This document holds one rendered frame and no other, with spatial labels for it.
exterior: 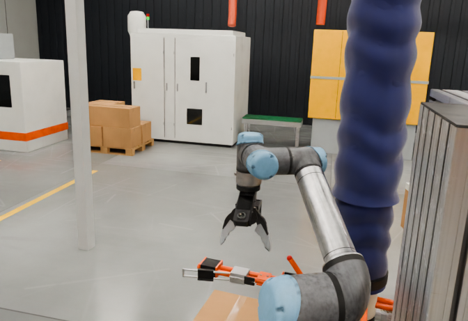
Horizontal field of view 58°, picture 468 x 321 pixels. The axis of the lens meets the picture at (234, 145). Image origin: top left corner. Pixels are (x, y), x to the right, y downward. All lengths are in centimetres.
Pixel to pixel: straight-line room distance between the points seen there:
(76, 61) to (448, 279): 391
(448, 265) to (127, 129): 775
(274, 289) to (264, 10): 1147
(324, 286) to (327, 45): 796
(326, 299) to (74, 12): 374
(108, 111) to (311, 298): 766
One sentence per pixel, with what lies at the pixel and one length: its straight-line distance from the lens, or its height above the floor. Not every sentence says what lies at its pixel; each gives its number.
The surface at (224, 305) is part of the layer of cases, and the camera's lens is 282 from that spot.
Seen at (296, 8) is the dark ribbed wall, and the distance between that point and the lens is 1207.
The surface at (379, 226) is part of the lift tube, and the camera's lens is 159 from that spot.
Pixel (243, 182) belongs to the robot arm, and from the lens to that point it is 122.
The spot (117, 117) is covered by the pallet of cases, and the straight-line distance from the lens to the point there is 829.
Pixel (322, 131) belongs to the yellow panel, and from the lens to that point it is 893.
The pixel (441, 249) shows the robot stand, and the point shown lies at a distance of 66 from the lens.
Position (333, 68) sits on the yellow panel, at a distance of 873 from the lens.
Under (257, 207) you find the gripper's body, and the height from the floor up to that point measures 165.
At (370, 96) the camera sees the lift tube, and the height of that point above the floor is 197.
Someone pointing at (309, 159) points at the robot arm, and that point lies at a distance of 113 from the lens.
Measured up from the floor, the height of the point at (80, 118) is 139.
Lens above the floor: 212
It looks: 13 degrees down
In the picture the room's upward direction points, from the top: 2 degrees clockwise
